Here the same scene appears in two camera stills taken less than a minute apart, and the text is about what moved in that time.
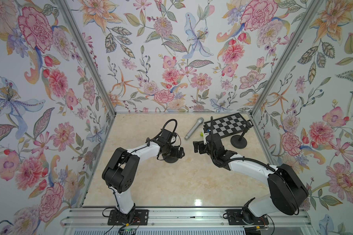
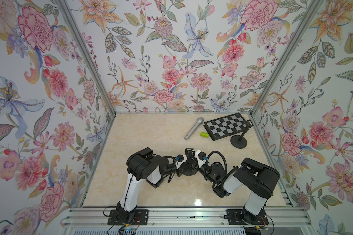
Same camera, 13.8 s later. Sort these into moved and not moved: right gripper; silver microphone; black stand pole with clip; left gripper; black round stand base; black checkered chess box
Moved: left gripper; right gripper
Not moved: silver microphone; black round stand base; black stand pole with clip; black checkered chess box
